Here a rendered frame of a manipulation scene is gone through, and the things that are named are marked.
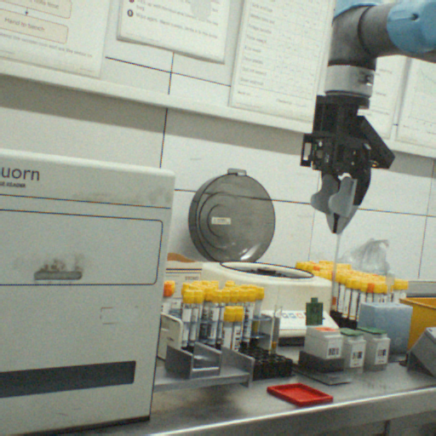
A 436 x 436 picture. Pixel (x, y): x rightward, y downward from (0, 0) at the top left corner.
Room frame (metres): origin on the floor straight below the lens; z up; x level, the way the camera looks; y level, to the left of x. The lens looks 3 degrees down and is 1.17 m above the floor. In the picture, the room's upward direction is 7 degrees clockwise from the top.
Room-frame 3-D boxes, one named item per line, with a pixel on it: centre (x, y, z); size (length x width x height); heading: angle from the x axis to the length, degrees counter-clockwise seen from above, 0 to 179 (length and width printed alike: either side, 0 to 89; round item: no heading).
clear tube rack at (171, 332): (1.18, -0.01, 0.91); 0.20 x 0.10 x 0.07; 129
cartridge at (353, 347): (1.17, -0.24, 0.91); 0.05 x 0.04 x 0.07; 39
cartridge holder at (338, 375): (1.12, -0.19, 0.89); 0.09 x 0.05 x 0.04; 40
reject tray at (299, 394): (0.99, -0.15, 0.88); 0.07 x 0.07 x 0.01; 39
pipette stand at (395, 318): (1.31, -0.33, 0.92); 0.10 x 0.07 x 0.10; 124
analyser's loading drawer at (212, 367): (0.90, 0.03, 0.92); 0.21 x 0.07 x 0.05; 129
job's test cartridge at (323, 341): (1.12, -0.19, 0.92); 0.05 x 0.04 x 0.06; 40
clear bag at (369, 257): (1.90, -0.40, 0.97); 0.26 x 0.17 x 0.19; 145
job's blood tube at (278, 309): (1.13, -0.11, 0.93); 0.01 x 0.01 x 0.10; 40
